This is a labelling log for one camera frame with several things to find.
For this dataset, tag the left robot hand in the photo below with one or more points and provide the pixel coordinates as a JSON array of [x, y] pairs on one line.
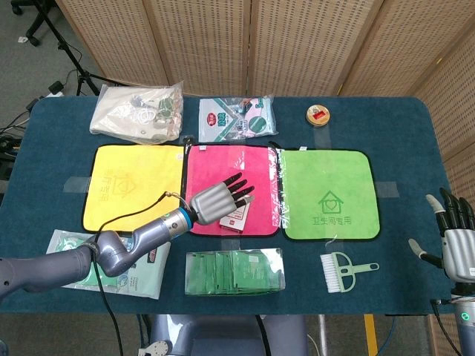
[[211, 204]]

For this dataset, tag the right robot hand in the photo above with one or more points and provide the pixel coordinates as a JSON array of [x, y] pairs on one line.
[[458, 252]]

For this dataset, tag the red white small carton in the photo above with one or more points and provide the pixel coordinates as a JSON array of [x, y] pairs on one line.
[[232, 222]]

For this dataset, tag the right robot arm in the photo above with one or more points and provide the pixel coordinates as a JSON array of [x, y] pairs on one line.
[[465, 322]]

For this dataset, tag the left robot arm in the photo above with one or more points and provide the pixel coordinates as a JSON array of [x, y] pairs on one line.
[[111, 252]]

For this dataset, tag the pink microfiber cloth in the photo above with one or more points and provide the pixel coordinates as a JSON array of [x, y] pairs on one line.
[[222, 163]]

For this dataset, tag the clear plastic box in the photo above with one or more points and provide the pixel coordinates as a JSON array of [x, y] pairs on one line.
[[234, 272]]

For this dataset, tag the yellow microfiber cloth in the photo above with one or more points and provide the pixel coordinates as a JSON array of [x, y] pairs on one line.
[[130, 167]]

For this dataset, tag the green microfiber cloth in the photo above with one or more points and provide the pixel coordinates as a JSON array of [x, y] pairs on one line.
[[334, 174]]

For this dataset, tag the clear plastic bag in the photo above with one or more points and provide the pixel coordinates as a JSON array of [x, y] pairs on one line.
[[118, 111]]

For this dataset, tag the green sachets stack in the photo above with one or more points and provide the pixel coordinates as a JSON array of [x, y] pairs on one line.
[[222, 274]]

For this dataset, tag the clear tape patch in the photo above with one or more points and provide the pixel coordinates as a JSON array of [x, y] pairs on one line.
[[386, 190], [76, 184], [322, 138]]

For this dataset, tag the white green gloves package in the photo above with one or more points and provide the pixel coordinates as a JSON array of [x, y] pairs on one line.
[[144, 278]]

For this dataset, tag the green white cleaning brush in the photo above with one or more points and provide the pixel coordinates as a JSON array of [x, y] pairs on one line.
[[337, 272]]

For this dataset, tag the grey robot torso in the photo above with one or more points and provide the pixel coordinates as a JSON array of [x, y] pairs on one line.
[[222, 333]]

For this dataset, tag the round metal tin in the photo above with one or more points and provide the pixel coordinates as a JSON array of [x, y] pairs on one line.
[[318, 116]]

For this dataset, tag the woven wooden screen panel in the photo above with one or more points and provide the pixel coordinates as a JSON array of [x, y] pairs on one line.
[[408, 37], [111, 37], [308, 44], [452, 104], [200, 44]]

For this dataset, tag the black tripod stand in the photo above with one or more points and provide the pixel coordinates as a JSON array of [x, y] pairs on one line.
[[79, 72]]

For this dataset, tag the black office chair base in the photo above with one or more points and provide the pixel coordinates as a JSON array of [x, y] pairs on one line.
[[33, 35]]

